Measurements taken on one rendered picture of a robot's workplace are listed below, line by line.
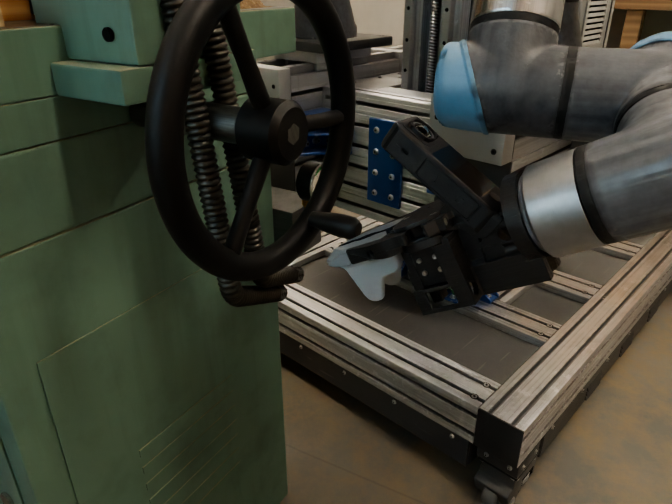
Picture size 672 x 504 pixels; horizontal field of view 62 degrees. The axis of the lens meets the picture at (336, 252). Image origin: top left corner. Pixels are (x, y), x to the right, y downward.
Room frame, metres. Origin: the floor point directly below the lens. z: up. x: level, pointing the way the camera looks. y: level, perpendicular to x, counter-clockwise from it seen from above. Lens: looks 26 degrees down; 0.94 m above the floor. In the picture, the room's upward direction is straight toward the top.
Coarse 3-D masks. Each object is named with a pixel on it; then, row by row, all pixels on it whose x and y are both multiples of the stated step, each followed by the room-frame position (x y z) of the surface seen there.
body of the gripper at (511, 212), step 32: (512, 192) 0.39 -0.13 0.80; (416, 224) 0.42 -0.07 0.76; (448, 224) 0.42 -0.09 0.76; (512, 224) 0.38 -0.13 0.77; (416, 256) 0.43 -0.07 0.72; (448, 256) 0.41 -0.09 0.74; (480, 256) 0.41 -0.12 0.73; (512, 256) 0.40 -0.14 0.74; (544, 256) 0.38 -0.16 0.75; (416, 288) 0.43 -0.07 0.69; (448, 288) 0.45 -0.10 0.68; (480, 288) 0.41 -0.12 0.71; (512, 288) 0.39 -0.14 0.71
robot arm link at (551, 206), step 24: (528, 168) 0.40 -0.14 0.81; (552, 168) 0.39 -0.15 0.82; (528, 192) 0.38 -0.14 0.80; (552, 192) 0.37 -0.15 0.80; (576, 192) 0.36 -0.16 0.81; (528, 216) 0.37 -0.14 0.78; (552, 216) 0.36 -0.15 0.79; (576, 216) 0.36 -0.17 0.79; (552, 240) 0.37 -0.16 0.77; (576, 240) 0.36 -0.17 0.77; (600, 240) 0.39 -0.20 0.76
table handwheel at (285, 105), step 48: (192, 0) 0.44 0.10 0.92; (240, 0) 0.48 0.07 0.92; (192, 48) 0.42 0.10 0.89; (240, 48) 0.48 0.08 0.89; (336, 48) 0.60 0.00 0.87; (336, 96) 0.62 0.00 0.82; (240, 144) 0.50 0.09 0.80; (288, 144) 0.50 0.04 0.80; (336, 144) 0.61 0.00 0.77; (336, 192) 0.59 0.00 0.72; (192, 240) 0.41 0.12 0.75; (240, 240) 0.46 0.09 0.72; (288, 240) 0.53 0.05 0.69
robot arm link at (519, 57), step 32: (480, 0) 0.51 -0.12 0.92; (512, 0) 0.49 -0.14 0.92; (544, 0) 0.49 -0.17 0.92; (480, 32) 0.50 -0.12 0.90; (512, 32) 0.48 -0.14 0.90; (544, 32) 0.48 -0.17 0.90; (448, 64) 0.49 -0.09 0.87; (480, 64) 0.48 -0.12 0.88; (512, 64) 0.47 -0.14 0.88; (544, 64) 0.46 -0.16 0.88; (448, 96) 0.48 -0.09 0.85; (480, 96) 0.47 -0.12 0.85; (512, 96) 0.46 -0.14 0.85; (544, 96) 0.45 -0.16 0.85; (480, 128) 0.48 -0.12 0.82; (512, 128) 0.47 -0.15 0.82; (544, 128) 0.46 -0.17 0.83
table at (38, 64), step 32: (0, 32) 0.50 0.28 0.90; (32, 32) 0.52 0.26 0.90; (256, 32) 0.78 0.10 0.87; (288, 32) 0.85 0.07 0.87; (0, 64) 0.49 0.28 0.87; (32, 64) 0.52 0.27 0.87; (64, 64) 0.52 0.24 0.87; (96, 64) 0.51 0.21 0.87; (0, 96) 0.49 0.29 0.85; (32, 96) 0.51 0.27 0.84; (64, 96) 0.52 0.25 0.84; (96, 96) 0.50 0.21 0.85; (128, 96) 0.48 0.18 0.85
